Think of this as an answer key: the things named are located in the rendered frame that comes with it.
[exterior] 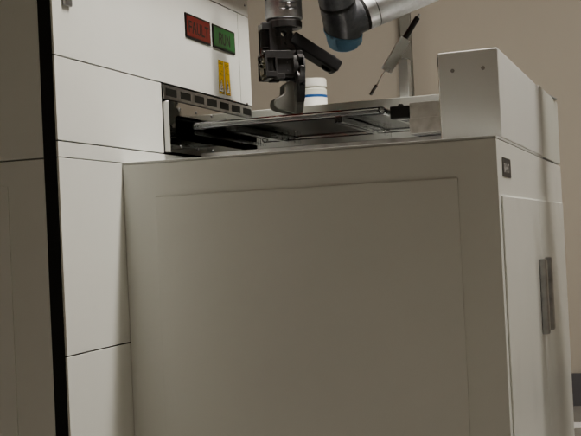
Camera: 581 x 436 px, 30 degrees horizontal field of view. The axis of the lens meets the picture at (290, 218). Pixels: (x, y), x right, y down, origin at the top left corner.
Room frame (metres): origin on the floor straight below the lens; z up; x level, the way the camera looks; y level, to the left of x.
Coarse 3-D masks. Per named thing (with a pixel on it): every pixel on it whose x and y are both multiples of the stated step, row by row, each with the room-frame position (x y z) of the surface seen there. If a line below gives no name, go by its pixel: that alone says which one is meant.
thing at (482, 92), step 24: (456, 72) 1.69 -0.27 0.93; (480, 72) 1.68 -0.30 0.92; (504, 72) 1.73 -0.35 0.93; (456, 96) 1.69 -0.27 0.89; (480, 96) 1.68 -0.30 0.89; (504, 96) 1.71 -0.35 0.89; (528, 96) 2.01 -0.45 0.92; (456, 120) 1.69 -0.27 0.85; (480, 120) 1.68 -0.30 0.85; (504, 120) 1.70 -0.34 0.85; (528, 120) 1.99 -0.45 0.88; (528, 144) 1.97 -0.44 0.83
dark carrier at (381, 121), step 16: (224, 128) 2.06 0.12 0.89; (256, 128) 2.08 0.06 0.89; (272, 128) 2.10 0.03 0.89; (288, 128) 2.11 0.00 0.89; (304, 128) 2.13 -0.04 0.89; (320, 128) 2.14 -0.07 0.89; (336, 128) 2.16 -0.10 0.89; (352, 128) 2.18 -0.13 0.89; (384, 128) 2.21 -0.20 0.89; (400, 128) 2.22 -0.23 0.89
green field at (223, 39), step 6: (216, 30) 2.22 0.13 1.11; (222, 30) 2.25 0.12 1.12; (216, 36) 2.22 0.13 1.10; (222, 36) 2.25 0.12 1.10; (228, 36) 2.28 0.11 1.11; (216, 42) 2.22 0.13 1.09; (222, 42) 2.25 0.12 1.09; (228, 42) 2.28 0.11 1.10; (228, 48) 2.28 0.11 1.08; (234, 48) 2.31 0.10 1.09
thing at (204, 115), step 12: (168, 108) 1.97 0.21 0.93; (180, 108) 2.01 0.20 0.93; (192, 108) 2.07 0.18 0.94; (204, 108) 2.12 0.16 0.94; (168, 120) 1.97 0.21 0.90; (204, 120) 2.12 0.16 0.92; (216, 120) 2.18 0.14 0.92; (168, 132) 1.97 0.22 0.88; (168, 144) 1.97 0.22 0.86; (180, 144) 2.01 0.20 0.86; (192, 144) 2.06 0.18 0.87; (204, 144) 2.11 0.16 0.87; (192, 156) 2.09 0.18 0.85
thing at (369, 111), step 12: (360, 108) 1.90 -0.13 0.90; (372, 108) 1.89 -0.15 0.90; (384, 108) 1.89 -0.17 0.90; (228, 120) 1.98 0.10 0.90; (240, 120) 1.98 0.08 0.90; (252, 120) 1.97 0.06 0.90; (264, 120) 1.96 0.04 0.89; (276, 120) 1.95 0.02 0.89; (288, 120) 1.95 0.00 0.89; (300, 120) 1.94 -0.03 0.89
